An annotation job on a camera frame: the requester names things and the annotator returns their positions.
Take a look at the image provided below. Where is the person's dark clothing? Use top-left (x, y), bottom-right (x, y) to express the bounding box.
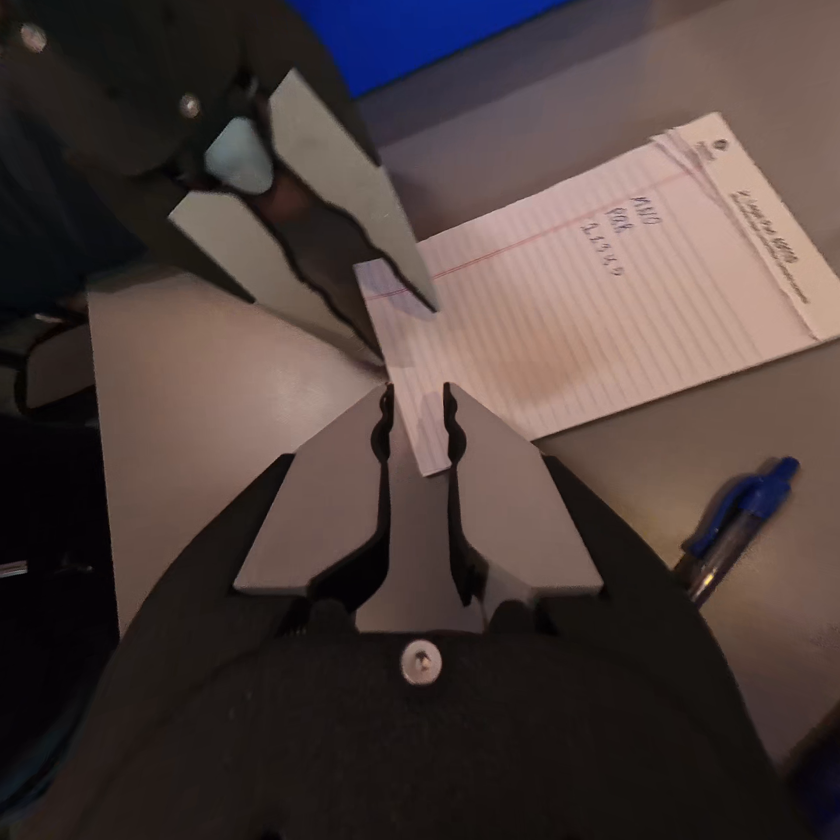
top-left (0, 420), bottom-right (122, 840)

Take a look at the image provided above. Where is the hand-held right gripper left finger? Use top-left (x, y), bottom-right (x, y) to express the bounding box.
top-left (231, 382), bottom-right (396, 616)

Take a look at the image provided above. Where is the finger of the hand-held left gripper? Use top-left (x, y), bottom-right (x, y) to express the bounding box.
top-left (166, 189), bottom-right (389, 366)
top-left (202, 69), bottom-right (441, 313)

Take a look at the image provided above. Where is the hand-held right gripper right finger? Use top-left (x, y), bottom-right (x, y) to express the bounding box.
top-left (443, 382), bottom-right (605, 608)

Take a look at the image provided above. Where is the grey desk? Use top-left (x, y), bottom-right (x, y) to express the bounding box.
top-left (85, 0), bottom-right (840, 782)

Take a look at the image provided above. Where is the person's left forearm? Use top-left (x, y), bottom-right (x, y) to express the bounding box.
top-left (0, 112), bottom-right (172, 309)

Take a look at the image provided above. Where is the blue ballpoint pen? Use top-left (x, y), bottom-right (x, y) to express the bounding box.
top-left (671, 456), bottom-right (802, 608)

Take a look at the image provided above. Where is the white lined legal pad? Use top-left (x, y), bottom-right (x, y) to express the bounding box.
top-left (353, 112), bottom-right (840, 478)

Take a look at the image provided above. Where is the blue plastic bin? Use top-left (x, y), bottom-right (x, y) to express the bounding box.
top-left (282, 0), bottom-right (575, 101)

